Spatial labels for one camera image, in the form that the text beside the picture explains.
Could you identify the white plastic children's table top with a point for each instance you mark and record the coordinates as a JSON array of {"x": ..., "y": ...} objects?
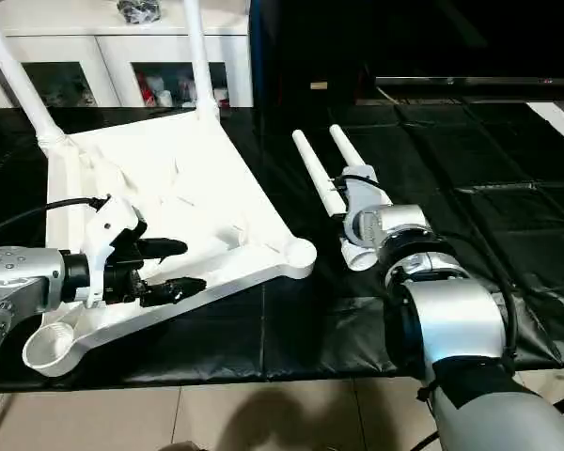
[{"x": 169, "y": 188}]

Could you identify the white plastic table leg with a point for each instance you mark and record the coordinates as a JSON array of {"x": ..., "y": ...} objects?
[
  {"x": 318, "y": 174},
  {"x": 199, "y": 56},
  {"x": 19, "y": 75},
  {"x": 350, "y": 150}
]

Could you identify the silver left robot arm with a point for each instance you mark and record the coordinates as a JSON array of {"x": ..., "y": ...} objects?
[{"x": 19, "y": 282}]

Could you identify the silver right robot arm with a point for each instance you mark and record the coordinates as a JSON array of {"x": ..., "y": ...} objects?
[{"x": 451, "y": 319}]

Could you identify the red bottle in cabinet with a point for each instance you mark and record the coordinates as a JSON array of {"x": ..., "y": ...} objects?
[{"x": 150, "y": 89}]

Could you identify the white glass-door cabinet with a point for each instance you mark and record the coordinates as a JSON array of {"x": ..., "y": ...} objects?
[{"x": 94, "y": 47}]

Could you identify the small beige tag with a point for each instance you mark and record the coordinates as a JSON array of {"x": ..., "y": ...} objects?
[{"x": 319, "y": 85}]

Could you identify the dark object on cabinet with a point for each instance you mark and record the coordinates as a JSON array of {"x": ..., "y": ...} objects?
[{"x": 138, "y": 9}]

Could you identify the black work mat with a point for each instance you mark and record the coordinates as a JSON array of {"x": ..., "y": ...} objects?
[{"x": 451, "y": 235}]

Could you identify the black metal bar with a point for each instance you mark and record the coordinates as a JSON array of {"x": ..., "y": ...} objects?
[{"x": 470, "y": 83}]

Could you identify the white flat board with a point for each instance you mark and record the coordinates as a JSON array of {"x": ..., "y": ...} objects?
[{"x": 559, "y": 122}]

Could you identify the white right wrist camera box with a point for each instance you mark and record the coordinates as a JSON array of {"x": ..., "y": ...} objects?
[{"x": 362, "y": 197}]

